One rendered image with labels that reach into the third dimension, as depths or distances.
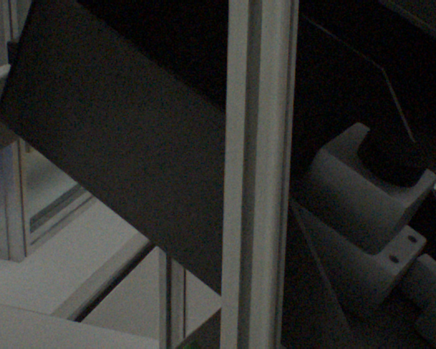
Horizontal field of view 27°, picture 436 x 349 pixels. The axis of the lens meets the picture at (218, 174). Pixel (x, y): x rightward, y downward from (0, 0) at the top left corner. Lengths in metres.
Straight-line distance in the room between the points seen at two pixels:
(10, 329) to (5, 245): 0.18
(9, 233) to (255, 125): 0.97
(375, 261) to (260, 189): 0.09
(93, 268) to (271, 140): 0.95
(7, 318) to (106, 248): 0.22
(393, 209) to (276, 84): 0.10
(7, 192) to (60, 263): 0.12
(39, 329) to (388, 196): 0.78
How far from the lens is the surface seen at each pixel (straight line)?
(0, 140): 0.51
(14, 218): 1.26
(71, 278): 1.23
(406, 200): 0.39
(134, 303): 1.40
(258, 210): 0.33
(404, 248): 0.42
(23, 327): 1.13
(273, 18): 0.31
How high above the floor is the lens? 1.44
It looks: 22 degrees down
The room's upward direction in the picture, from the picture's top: 1 degrees clockwise
